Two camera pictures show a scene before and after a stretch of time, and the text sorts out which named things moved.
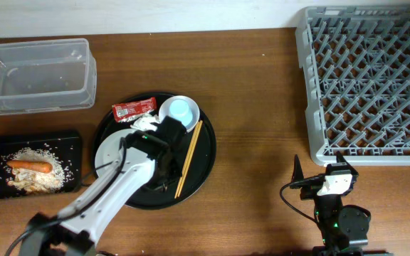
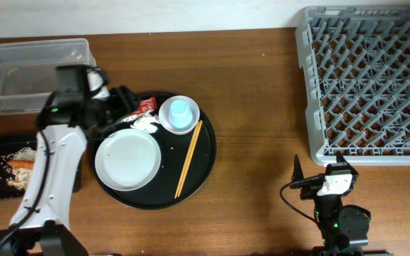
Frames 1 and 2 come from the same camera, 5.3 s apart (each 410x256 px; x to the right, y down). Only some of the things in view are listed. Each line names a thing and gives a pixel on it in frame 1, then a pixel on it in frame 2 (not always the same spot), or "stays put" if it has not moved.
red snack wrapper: (127, 111) stays put
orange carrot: (42, 167) stays put
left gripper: (177, 171) -> (124, 98)
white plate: (110, 161) stays put
